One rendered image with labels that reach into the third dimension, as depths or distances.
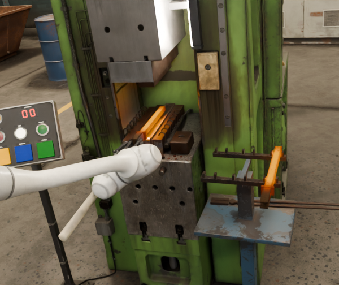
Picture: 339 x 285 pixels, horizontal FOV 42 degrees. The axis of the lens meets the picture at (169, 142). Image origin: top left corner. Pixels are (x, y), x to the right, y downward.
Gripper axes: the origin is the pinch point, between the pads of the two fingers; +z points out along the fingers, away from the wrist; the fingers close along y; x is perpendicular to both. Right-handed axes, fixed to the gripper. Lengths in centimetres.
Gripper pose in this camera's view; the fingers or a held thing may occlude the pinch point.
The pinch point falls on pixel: (138, 139)
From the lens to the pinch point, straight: 194.4
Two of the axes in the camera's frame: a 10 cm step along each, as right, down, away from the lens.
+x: -1.2, -8.8, -4.5
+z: 2.7, -4.7, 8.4
